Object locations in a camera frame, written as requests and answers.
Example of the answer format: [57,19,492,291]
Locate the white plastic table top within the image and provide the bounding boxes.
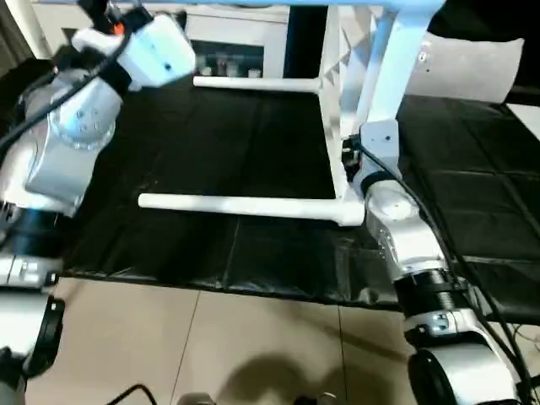
[311,0,448,230]

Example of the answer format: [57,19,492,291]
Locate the thin floor cables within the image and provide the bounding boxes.
[509,323,540,352]

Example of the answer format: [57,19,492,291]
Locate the grey pleated curtain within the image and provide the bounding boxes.
[0,0,43,64]

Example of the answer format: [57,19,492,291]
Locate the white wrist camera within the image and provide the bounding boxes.
[354,120,401,192]
[70,14,198,93]

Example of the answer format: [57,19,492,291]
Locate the white flat board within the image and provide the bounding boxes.
[505,102,540,143]

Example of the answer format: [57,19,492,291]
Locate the white glass-door cabinet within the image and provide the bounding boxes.
[31,0,293,80]

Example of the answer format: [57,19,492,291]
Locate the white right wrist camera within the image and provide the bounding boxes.
[354,120,401,192]

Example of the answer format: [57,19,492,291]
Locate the black work mat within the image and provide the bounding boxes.
[54,75,540,327]

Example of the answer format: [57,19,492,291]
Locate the grey cushion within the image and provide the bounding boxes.
[406,33,527,105]

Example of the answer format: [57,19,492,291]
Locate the black furniture with yellow label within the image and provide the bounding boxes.
[284,0,540,102]

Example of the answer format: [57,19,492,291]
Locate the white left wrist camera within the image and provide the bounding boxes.
[70,14,198,93]

